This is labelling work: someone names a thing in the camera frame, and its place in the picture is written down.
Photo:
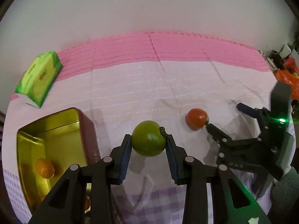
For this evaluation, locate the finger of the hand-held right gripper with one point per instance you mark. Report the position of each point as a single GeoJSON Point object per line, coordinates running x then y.
{"type": "Point", "coordinates": [244, 108]}
{"type": "Point", "coordinates": [217, 135]}

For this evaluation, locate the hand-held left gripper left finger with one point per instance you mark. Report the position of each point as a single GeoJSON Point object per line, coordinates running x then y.
{"type": "Point", "coordinates": [125, 158]}

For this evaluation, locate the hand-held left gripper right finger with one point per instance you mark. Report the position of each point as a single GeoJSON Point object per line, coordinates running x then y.
{"type": "Point", "coordinates": [171, 161]}

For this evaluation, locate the green tomato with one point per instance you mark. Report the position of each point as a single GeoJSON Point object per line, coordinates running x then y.
{"type": "Point", "coordinates": [147, 140]}

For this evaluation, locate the small red tomato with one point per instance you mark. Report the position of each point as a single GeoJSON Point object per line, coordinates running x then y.
{"type": "Point", "coordinates": [87, 203]}

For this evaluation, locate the dark red gold tin box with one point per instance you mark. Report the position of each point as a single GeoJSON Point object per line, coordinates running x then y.
{"type": "Point", "coordinates": [58, 130]}

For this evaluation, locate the large orange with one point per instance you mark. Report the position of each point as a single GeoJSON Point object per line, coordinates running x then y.
{"type": "Point", "coordinates": [44, 168]}

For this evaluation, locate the orange plastic bag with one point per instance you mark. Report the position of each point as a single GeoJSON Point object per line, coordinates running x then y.
{"type": "Point", "coordinates": [289, 79]}

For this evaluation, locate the white plastic item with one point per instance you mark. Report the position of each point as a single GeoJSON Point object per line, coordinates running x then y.
{"type": "Point", "coordinates": [286, 50]}

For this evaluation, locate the pink and purple checked cloth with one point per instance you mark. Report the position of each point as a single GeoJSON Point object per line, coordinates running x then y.
{"type": "Point", "coordinates": [140, 86]}

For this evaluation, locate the green tissue pack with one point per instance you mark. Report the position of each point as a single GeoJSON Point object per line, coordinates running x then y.
{"type": "Point", "coordinates": [39, 79]}

